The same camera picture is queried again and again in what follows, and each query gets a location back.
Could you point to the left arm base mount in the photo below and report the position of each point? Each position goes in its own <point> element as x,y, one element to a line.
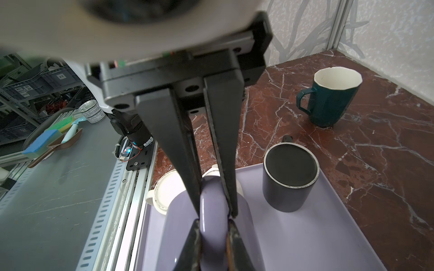
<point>134,157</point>

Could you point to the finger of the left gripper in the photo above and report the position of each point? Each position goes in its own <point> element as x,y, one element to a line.
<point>223,96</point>
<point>169,124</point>

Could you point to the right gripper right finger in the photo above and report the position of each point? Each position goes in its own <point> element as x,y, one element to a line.
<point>237,255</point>

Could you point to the lavender plastic tray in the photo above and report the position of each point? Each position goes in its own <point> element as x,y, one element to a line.
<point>320,236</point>

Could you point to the black enamel mug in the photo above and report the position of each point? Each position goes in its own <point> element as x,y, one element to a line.
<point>290,171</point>

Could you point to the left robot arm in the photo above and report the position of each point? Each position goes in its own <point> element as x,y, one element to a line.
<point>131,125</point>

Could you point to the lavender mug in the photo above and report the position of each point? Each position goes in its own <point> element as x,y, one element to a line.
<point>213,216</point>

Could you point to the white faceted mug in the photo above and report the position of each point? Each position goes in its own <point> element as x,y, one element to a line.
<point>214,172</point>

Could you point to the small tin can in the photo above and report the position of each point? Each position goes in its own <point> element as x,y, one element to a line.
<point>92,111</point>

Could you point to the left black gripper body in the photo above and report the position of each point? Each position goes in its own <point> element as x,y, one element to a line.
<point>184,71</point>

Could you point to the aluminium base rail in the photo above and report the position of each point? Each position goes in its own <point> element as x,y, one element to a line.
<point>114,234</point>

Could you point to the colourful sponge stack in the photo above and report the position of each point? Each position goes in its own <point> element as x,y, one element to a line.
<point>52,140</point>

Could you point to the dark green mug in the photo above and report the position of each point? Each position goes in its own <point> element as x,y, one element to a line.
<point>332,91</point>

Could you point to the grey storage crates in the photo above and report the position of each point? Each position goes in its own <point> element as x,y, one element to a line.
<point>22,86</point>

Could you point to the cream round mug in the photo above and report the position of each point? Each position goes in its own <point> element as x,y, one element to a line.
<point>165,191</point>

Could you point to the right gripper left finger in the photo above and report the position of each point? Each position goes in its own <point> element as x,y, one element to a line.
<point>190,256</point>

